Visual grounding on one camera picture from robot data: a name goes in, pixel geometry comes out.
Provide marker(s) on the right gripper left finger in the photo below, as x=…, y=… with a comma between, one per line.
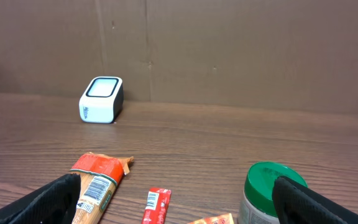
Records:
x=53, y=203

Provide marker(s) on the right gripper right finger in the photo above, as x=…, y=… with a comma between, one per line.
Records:
x=297, y=204

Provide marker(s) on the green lidded jar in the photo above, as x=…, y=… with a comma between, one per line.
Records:
x=257, y=205

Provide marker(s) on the brown biscuit packet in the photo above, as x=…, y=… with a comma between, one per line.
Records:
x=100, y=177

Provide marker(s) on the orange tissue pack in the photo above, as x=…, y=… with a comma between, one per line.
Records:
x=221, y=219

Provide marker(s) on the red snack packet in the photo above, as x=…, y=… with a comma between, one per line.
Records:
x=158, y=200

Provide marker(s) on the white barcode scanner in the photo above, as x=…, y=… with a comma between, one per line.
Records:
x=102, y=100

